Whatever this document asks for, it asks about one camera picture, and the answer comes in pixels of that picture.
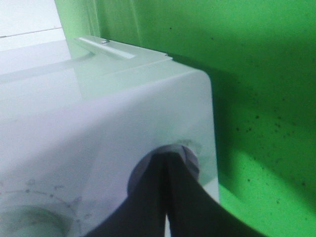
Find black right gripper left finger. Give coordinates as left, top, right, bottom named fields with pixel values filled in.
left=86, top=154, right=166, bottom=237

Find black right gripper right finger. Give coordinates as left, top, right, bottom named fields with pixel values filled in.
left=166, top=152, right=264, bottom=237

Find white microwave oven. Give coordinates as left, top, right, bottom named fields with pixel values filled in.
left=0, top=37, right=219, bottom=237

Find green table cloth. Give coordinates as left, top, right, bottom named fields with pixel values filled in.
left=55, top=0, right=316, bottom=237

